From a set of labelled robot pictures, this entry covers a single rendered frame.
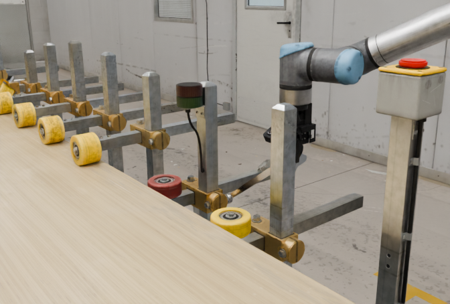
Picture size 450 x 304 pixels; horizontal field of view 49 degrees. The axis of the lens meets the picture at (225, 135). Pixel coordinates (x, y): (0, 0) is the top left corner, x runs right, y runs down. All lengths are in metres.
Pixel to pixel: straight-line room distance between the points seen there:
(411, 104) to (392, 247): 0.24
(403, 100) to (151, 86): 0.76
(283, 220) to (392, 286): 0.25
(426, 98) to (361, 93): 3.43
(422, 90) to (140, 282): 0.50
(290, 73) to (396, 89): 0.63
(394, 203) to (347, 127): 3.51
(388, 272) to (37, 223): 0.65
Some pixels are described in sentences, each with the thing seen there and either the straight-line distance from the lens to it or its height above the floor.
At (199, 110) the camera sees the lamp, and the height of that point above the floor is 1.07.
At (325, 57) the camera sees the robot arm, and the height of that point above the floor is 1.17.
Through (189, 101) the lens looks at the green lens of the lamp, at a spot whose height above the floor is 1.10.
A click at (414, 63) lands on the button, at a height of 1.23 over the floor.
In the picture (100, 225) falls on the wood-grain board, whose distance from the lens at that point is 1.00.
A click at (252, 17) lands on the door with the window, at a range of 5.06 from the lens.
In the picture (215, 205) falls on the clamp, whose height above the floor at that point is 0.85.
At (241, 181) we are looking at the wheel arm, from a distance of 1.31.
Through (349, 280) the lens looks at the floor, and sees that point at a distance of 2.55.
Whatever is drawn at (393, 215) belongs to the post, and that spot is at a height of 0.99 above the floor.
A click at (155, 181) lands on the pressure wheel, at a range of 1.17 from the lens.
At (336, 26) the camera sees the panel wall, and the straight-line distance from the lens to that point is 4.30.
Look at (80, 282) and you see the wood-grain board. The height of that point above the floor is 0.90.
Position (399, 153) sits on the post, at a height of 1.09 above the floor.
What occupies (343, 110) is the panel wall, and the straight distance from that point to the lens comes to 4.32.
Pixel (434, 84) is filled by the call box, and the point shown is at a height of 1.20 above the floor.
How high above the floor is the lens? 1.33
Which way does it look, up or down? 16 degrees down
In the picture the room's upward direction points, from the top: 1 degrees counter-clockwise
